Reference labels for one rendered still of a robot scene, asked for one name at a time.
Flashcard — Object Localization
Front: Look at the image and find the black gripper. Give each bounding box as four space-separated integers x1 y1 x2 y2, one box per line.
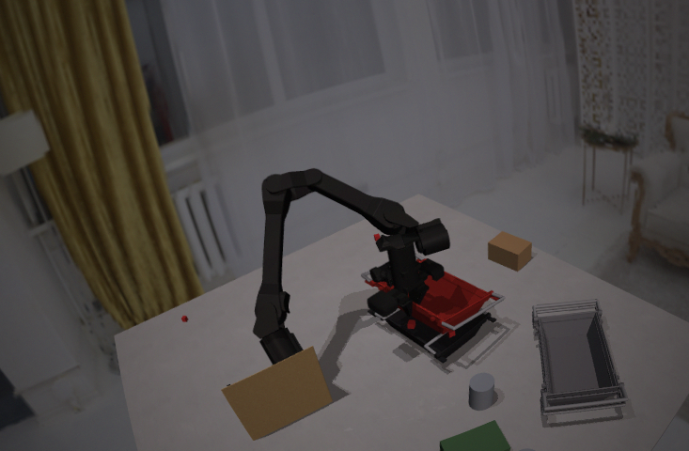
367 259 445 318

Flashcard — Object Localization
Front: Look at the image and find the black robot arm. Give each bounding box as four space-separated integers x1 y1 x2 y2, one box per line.
253 168 450 365

